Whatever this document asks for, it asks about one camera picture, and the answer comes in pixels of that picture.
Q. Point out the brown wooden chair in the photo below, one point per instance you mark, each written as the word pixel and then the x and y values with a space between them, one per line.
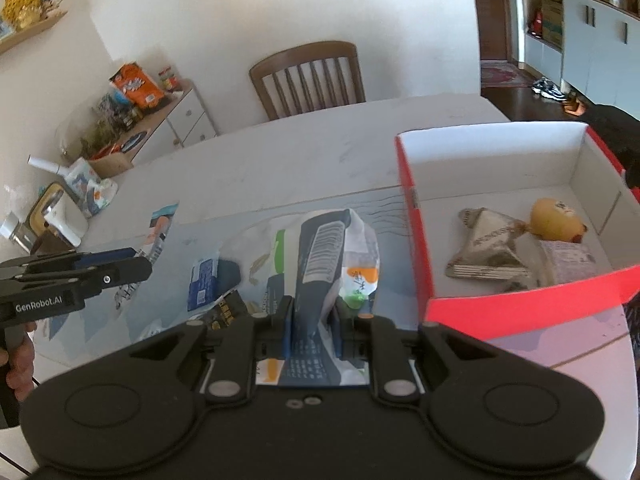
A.
pixel 307 78

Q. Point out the white navy snack bag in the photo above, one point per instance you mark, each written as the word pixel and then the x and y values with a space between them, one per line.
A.
pixel 316 258

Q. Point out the orange snack bag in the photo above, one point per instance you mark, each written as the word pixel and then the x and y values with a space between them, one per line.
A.
pixel 140 89

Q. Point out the white handheld appliance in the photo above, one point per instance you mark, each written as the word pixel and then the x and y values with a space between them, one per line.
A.
pixel 61 212

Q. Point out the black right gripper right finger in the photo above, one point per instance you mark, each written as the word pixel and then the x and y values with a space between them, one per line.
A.
pixel 403 365

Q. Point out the blue white snack packet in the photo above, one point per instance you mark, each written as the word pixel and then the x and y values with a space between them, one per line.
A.
pixel 203 284

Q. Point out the grey triangular wrapped packet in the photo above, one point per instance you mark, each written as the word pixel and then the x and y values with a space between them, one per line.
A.
pixel 489 251

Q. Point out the white drawer cabinet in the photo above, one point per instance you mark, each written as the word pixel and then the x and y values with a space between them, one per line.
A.
pixel 180 124

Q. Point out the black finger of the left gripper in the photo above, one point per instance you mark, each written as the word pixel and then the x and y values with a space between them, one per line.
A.
pixel 125 272

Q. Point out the patterned tissue pack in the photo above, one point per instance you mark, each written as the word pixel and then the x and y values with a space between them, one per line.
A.
pixel 92 192

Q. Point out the person's left hand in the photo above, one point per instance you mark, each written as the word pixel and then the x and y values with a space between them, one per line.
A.
pixel 21 364

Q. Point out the yellow round toy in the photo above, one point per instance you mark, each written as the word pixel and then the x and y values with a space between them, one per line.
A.
pixel 554 221

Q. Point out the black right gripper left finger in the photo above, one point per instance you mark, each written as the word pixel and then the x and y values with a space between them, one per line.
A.
pixel 231 354

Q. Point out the wooden wall shelf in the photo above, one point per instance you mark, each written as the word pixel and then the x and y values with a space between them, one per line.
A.
pixel 11 41

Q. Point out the white tall storage cabinet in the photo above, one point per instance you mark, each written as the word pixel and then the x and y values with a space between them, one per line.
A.
pixel 589 46

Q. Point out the white pouch with photo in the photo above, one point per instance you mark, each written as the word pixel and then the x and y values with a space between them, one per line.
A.
pixel 151 249

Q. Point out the pale purple small box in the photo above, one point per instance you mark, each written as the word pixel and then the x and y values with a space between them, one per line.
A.
pixel 564 262

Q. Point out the dark wooden door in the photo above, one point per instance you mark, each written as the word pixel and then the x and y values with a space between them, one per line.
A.
pixel 493 35

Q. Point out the yellow flower decoration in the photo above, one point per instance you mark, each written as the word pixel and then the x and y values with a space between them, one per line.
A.
pixel 22 14

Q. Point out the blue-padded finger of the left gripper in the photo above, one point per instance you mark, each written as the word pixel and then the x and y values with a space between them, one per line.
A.
pixel 99 258

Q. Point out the pair of sneakers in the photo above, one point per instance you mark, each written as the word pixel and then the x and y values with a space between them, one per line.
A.
pixel 547 89

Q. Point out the red white cardboard box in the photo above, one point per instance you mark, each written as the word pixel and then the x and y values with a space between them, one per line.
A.
pixel 506 168

